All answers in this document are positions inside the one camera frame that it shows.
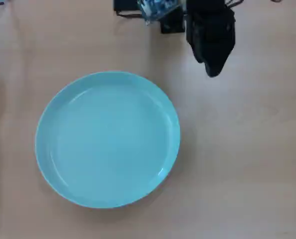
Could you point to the translucent blue-black gripper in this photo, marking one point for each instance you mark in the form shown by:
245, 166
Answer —
212, 22

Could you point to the light blue round plate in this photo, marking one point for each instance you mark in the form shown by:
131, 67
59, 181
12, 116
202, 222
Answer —
108, 139

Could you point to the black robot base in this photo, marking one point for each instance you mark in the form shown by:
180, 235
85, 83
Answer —
172, 25

